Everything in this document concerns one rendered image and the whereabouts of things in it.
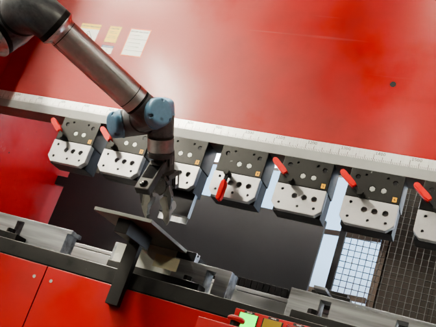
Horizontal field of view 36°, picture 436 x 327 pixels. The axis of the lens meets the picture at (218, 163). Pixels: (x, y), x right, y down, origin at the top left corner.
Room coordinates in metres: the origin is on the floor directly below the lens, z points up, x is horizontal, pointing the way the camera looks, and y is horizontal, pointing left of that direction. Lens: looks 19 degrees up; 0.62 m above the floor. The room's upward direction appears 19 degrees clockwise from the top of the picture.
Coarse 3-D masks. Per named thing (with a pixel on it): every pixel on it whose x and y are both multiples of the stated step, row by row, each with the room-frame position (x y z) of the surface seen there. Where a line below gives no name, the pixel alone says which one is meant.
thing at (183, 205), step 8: (176, 192) 2.00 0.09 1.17; (184, 192) 1.99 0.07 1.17; (176, 200) 1.99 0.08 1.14; (184, 200) 1.98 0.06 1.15; (192, 200) 1.97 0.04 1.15; (160, 208) 2.01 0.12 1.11; (176, 208) 1.99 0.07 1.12; (184, 208) 1.98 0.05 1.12; (192, 208) 1.98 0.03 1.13; (160, 216) 2.02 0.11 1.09; (176, 216) 1.99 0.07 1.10; (184, 216) 1.98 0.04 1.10
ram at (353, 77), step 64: (64, 0) 2.27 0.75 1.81; (128, 0) 2.16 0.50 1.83; (192, 0) 2.05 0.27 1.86; (256, 0) 1.95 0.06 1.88; (320, 0) 1.86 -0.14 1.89; (384, 0) 1.77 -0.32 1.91; (64, 64) 2.22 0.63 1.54; (128, 64) 2.11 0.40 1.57; (192, 64) 2.01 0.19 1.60; (256, 64) 1.91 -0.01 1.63; (320, 64) 1.83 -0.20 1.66; (384, 64) 1.75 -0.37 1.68; (256, 128) 1.89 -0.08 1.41; (320, 128) 1.80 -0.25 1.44; (384, 128) 1.73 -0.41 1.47
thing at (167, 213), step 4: (160, 200) 1.87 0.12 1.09; (164, 200) 1.86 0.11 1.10; (164, 204) 1.87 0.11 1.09; (172, 204) 1.89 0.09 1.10; (164, 208) 1.87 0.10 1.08; (168, 208) 1.87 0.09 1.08; (172, 208) 1.90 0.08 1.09; (164, 212) 1.88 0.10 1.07; (168, 212) 1.87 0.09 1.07; (164, 216) 1.89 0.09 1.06; (168, 216) 1.88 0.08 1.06; (164, 220) 1.89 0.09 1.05; (168, 220) 1.90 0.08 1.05
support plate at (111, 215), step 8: (96, 208) 1.78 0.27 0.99; (104, 208) 1.77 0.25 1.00; (104, 216) 1.82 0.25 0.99; (112, 216) 1.79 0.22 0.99; (120, 216) 1.76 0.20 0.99; (128, 216) 1.74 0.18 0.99; (136, 216) 1.73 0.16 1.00; (136, 224) 1.79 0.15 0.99; (144, 224) 1.76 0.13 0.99; (152, 224) 1.72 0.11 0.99; (152, 232) 1.82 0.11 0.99; (160, 232) 1.78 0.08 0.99; (152, 240) 1.92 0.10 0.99; (160, 240) 1.88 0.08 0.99; (168, 240) 1.85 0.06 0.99; (168, 248) 1.97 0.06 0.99; (176, 248) 1.92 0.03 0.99; (184, 248) 1.93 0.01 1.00
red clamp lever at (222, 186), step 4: (224, 172) 1.86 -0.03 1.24; (228, 172) 1.85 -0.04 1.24; (224, 176) 1.87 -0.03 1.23; (228, 176) 1.88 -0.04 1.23; (224, 180) 1.86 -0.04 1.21; (220, 184) 1.86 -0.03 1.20; (224, 184) 1.86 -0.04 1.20; (220, 188) 1.86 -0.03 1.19; (224, 188) 1.86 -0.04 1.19; (220, 192) 1.86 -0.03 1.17; (224, 192) 1.87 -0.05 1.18; (216, 196) 1.86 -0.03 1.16; (220, 196) 1.86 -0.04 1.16; (220, 200) 1.87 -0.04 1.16
